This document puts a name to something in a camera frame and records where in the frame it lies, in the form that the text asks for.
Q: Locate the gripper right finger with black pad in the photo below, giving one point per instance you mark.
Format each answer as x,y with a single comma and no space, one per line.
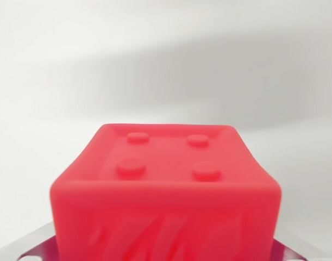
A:
286,250

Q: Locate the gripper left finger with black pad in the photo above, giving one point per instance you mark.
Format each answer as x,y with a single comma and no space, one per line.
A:
42,248

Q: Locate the red rubber toy cube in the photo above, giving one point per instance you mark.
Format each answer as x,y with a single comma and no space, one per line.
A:
165,206

